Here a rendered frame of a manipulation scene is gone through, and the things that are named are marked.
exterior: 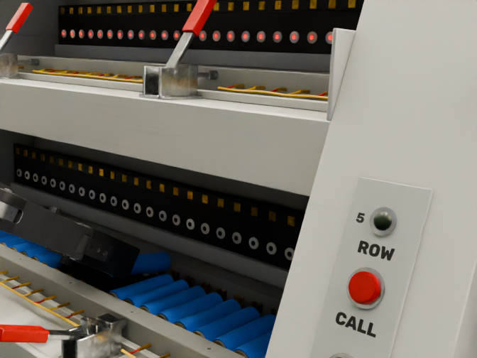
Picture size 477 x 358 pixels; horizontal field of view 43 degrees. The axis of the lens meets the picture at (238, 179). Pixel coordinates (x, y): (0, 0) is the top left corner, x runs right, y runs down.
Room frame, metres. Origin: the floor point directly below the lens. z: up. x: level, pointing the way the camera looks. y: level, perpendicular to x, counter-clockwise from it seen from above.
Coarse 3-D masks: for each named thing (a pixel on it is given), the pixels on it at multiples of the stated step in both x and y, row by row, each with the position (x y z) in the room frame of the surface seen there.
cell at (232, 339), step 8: (256, 320) 0.47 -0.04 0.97; (264, 320) 0.47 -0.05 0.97; (272, 320) 0.48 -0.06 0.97; (240, 328) 0.46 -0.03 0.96; (248, 328) 0.46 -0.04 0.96; (256, 328) 0.46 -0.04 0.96; (264, 328) 0.47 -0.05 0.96; (272, 328) 0.47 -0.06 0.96; (224, 336) 0.44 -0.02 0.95; (232, 336) 0.45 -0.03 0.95; (240, 336) 0.45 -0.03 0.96; (248, 336) 0.45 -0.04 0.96; (256, 336) 0.46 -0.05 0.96; (224, 344) 0.44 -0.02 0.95; (232, 344) 0.44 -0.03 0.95; (240, 344) 0.44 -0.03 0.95
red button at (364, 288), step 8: (360, 272) 0.30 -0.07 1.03; (368, 272) 0.29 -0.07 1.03; (352, 280) 0.30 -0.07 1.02; (360, 280) 0.29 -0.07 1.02; (368, 280) 0.29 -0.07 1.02; (376, 280) 0.29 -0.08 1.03; (352, 288) 0.29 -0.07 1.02; (360, 288) 0.29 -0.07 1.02; (368, 288) 0.29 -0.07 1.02; (376, 288) 0.29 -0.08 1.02; (352, 296) 0.30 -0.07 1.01; (360, 296) 0.29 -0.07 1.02; (368, 296) 0.29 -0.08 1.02; (376, 296) 0.29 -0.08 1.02
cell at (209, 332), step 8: (240, 312) 0.49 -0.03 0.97; (248, 312) 0.49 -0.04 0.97; (256, 312) 0.49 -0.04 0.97; (216, 320) 0.47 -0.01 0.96; (224, 320) 0.47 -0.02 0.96; (232, 320) 0.47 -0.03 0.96; (240, 320) 0.48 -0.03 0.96; (248, 320) 0.48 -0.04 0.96; (200, 328) 0.45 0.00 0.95; (208, 328) 0.46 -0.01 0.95; (216, 328) 0.46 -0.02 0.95; (224, 328) 0.46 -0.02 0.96; (232, 328) 0.47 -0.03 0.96; (208, 336) 0.45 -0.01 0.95; (216, 336) 0.46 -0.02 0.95
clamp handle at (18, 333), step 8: (80, 320) 0.44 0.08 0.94; (88, 320) 0.43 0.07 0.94; (0, 328) 0.38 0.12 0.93; (8, 328) 0.39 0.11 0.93; (16, 328) 0.39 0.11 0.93; (24, 328) 0.40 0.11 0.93; (32, 328) 0.40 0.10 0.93; (40, 328) 0.41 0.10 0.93; (88, 328) 0.43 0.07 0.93; (0, 336) 0.38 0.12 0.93; (8, 336) 0.38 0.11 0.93; (16, 336) 0.39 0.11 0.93; (24, 336) 0.39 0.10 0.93; (32, 336) 0.40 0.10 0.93; (40, 336) 0.40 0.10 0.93; (48, 336) 0.41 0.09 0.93; (56, 336) 0.41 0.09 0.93; (64, 336) 0.42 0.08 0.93; (72, 336) 0.42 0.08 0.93; (80, 336) 0.43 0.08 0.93
